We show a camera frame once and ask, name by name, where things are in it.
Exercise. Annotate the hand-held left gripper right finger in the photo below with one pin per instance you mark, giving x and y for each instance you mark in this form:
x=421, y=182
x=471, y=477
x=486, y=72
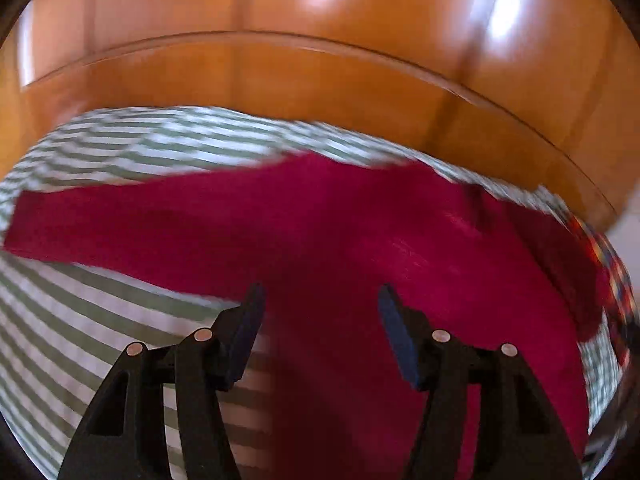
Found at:
x=400, y=332

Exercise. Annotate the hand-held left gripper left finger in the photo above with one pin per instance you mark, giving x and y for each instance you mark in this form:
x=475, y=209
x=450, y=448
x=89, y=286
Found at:
x=245, y=332

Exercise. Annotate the dark red garment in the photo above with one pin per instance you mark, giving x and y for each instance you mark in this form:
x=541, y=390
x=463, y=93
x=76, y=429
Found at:
x=325, y=230

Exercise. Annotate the green white checked bed sheet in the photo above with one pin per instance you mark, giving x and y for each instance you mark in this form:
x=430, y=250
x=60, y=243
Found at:
x=100, y=310

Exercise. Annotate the red multicolour plaid pillow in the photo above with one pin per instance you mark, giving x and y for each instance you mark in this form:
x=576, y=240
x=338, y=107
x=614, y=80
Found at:
x=617, y=280

